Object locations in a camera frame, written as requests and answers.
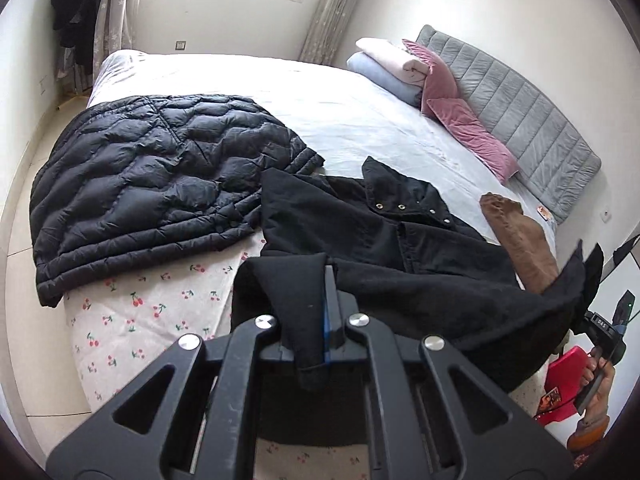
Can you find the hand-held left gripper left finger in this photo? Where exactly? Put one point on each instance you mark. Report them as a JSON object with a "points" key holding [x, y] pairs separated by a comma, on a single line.
{"points": [[250, 350]]}

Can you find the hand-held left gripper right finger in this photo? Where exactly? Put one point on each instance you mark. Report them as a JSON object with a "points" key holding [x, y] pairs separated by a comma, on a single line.
{"points": [[327, 320]]}

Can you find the black coat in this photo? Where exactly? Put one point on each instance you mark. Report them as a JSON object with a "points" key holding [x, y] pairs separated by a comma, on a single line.
{"points": [[400, 260]]}

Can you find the person's right forearm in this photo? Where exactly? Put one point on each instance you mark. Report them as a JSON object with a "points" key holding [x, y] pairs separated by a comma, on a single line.
{"points": [[587, 435]]}

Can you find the dark hanging clothes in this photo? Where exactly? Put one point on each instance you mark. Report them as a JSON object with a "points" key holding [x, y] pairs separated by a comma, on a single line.
{"points": [[77, 5]]}

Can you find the person's right hand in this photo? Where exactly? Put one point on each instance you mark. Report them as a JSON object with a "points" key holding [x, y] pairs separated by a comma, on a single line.
{"points": [[600, 395]]}

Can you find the red box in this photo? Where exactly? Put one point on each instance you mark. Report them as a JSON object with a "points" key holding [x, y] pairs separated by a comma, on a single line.
{"points": [[567, 370]]}

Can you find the cherry print blanket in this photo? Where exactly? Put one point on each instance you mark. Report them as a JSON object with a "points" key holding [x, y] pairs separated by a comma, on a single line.
{"points": [[165, 310]]}

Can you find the brown garment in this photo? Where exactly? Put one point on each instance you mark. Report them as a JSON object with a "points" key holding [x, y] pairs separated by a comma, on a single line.
{"points": [[525, 240]]}

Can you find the black puffer jacket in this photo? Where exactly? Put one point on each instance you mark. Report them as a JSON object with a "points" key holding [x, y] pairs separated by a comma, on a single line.
{"points": [[150, 185]]}

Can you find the bed with white sheet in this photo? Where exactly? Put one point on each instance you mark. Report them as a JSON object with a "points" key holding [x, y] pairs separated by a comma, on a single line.
{"points": [[350, 110]]}

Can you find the grey padded headboard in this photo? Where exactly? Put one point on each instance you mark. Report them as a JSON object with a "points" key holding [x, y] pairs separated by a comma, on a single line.
{"points": [[525, 120]]}

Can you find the pink velvet pillow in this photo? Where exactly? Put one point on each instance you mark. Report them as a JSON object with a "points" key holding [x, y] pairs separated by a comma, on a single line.
{"points": [[440, 77], [475, 135]]}

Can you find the light blue folded blanket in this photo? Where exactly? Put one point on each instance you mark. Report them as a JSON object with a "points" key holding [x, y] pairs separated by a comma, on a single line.
{"points": [[380, 77]]}

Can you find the white folded blanket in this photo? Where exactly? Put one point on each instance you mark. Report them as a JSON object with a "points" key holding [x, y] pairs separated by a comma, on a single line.
{"points": [[390, 57]]}

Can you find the patterned grey curtain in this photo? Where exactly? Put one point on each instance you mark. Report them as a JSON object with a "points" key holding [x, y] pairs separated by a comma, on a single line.
{"points": [[117, 10], [335, 10]]}

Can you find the grey wall socket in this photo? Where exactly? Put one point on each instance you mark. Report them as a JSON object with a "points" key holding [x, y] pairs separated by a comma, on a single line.
{"points": [[181, 45]]}

